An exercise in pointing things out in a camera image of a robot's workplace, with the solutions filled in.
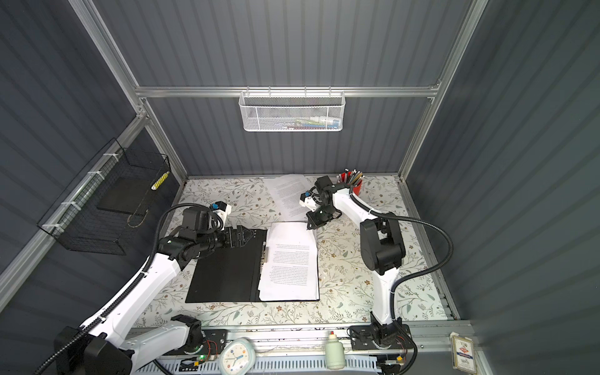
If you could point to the white wire mesh basket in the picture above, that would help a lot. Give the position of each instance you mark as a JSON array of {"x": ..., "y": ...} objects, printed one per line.
[{"x": 292, "y": 111}]

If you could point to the black wire mesh basket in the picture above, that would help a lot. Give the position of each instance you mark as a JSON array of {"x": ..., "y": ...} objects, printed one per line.
[{"x": 112, "y": 204}]

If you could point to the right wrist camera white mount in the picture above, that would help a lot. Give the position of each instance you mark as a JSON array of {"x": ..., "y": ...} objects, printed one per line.
[{"x": 308, "y": 201}]

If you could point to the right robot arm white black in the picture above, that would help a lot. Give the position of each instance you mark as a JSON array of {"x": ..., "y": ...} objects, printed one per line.
[{"x": 382, "y": 246}]

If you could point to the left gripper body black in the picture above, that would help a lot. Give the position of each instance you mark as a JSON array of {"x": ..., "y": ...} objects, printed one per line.
[{"x": 212, "y": 240}]

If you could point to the yellow marker in basket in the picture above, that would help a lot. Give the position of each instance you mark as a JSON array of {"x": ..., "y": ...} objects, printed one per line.
[{"x": 156, "y": 185}]

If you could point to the playing card box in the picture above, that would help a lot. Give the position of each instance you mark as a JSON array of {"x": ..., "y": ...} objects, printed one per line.
[{"x": 463, "y": 354}]

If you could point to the red pen cup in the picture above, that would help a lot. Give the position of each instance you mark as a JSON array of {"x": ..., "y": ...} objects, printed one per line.
[{"x": 356, "y": 188}]

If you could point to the orange folder black inside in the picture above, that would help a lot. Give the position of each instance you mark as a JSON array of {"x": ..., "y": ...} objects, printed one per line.
[{"x": 230, "y": 275}]

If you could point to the white table clock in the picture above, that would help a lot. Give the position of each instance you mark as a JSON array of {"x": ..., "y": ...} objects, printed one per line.
[{"x": 237, "y": 358}]

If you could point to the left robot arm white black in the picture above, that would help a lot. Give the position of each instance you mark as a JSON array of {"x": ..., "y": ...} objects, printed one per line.
[{"x": 100, "y": 345}]

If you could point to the pens in red cup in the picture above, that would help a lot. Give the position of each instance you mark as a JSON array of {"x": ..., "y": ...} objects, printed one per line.
[{"x": 350, "y": 177}]

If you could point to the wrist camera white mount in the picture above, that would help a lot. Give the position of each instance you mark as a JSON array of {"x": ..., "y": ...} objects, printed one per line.
[
  {"x": 308, "y": 201},
  {"x": 222, "y": 209}
]

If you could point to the white glue bottle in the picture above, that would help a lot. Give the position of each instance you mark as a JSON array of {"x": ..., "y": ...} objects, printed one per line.
[{"x": 334, "y": 353}]

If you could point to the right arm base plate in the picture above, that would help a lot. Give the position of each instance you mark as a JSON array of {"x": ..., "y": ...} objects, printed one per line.
[{"x": 373, "y": 337}]

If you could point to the printed paper sheet back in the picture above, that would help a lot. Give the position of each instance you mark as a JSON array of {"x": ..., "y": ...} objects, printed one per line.
[{"x": 290, "y": 273}]

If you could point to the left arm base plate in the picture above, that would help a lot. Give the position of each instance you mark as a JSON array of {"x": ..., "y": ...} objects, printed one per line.
[{"x": 212, "y": 343}]

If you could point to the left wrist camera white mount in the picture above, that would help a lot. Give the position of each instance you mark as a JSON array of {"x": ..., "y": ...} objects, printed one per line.
[{"x": 222, "y": 209}]

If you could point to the printed paper sheet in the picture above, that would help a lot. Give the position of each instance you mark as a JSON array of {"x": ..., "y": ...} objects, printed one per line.
[
  {"x": 290, "y": 273},
  {"x": 286, "y": 192}
]

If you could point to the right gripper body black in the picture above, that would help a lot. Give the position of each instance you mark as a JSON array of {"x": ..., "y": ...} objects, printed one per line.
[{"x": 321, "y": 216}]

